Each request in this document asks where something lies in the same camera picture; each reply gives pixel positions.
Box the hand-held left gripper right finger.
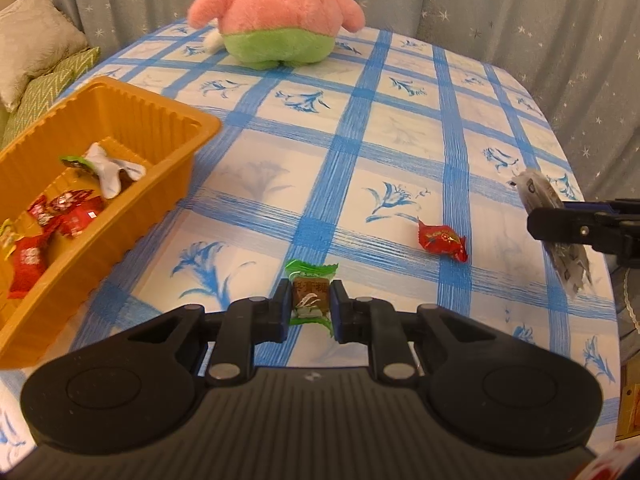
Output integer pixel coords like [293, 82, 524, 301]
[330, 280, 501, 387]

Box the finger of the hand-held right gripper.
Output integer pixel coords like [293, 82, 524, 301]
[562, 199, 640, 213]
[527, 207, 616, 256]

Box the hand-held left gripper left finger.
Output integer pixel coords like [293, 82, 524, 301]
[127, 280, 292, 387]

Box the green brown candy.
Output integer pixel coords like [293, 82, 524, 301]
[283, 258, 339, 338]

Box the dark silver snack packet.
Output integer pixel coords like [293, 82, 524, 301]
[507, 169, 593, 293]

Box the orange plastic tray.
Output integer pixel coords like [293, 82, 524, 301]
[0, 75, 222, 371]

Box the white silver snack wrapper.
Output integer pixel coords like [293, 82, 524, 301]
[82, 142, 148, 200]

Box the small red white candy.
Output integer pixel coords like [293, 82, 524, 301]
[47, 189, 96, 211]

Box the large red snack packet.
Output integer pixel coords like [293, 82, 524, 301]
[7, 234, 53, 299]

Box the yellow candy packet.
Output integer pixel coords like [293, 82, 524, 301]
[0, 219, 18, 256]

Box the red candy with gold print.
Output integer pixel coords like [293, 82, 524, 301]
[416, 218, 468, 263]

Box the blue checked tablecloth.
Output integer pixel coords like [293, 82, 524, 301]
[0, 17, 621, 461]

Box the red wrapped candy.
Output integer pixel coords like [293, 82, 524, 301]
[57, 205, 106, 237]

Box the red white object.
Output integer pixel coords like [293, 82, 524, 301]
[575, 450, 640, 480]

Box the pink star plush toy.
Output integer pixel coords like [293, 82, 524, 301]
[187, 0, 365, 71]

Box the green patterned pillow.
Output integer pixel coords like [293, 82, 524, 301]
[0, 46, 101, 151]

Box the beige pillow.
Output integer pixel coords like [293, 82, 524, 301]
[0, 0, 90, 112]

